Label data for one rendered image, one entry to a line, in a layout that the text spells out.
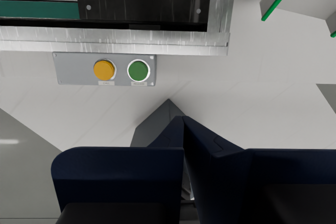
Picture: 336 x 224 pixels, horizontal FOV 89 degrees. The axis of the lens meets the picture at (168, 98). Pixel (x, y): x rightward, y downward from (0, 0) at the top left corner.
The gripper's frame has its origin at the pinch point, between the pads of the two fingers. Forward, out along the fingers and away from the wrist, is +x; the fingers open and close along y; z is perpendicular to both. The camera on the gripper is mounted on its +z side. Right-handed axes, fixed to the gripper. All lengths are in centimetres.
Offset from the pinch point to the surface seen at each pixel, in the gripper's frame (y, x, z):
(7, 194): 156, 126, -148
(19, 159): 133, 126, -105
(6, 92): 45, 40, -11
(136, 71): 6.7, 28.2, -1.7
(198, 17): -5.1, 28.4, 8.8
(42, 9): 24.8, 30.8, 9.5
